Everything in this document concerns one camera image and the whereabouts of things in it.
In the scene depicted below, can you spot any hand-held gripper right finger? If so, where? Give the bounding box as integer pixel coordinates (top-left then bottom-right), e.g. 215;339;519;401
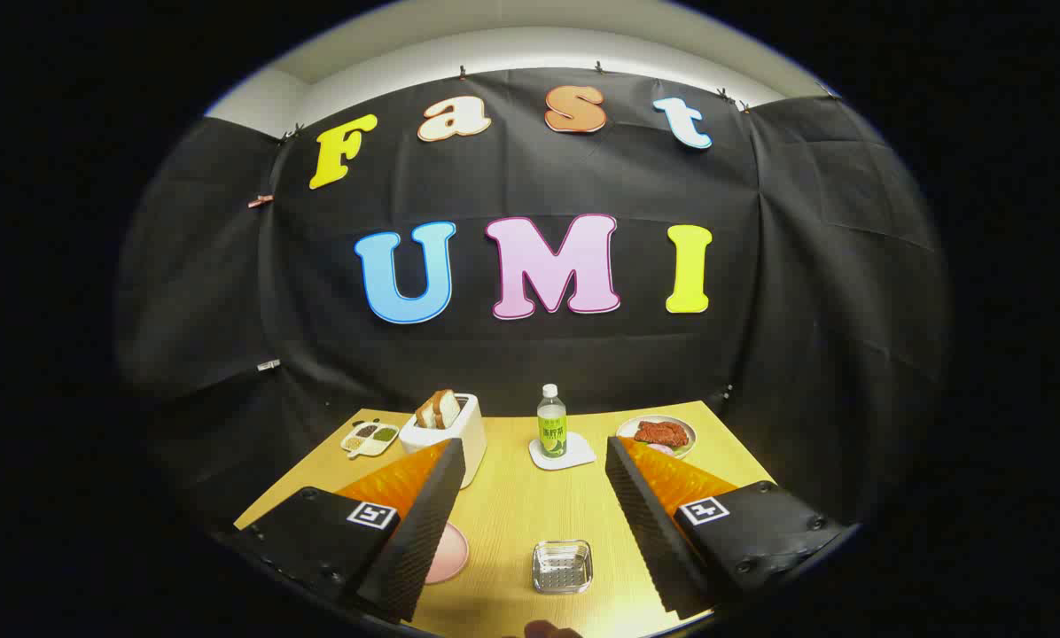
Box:
604;435;850;621

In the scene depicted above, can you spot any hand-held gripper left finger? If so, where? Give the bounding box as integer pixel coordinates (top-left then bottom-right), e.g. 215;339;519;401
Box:
229;438;467;624

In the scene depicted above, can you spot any pink round plate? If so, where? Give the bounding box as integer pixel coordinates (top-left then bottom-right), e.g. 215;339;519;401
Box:
424;521;470;585

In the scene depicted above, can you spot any brown meat patty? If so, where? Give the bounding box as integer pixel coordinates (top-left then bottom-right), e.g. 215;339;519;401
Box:
634;420;690;447

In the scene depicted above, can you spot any white square coaster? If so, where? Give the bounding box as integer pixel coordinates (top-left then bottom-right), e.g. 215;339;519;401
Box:
528;432;597;471

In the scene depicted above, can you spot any white divided seasoning tray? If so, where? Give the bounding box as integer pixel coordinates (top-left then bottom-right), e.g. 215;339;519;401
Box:
340;420;401;459

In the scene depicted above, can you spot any white plate of food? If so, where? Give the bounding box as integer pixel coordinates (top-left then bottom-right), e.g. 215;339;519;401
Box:
616;415;698;459

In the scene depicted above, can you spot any white toaster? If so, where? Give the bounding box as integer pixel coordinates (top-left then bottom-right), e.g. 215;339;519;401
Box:
398;393;487;489

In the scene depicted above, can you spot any green label drink bottle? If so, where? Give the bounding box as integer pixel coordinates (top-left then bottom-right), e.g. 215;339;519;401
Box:
536;384;568;459

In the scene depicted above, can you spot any black backdrop cloth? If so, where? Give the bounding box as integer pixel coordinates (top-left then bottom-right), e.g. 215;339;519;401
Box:
113;66;952;533

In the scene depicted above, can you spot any square metal wire basket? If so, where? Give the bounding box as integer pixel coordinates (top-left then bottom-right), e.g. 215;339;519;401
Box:
531;540;594;595

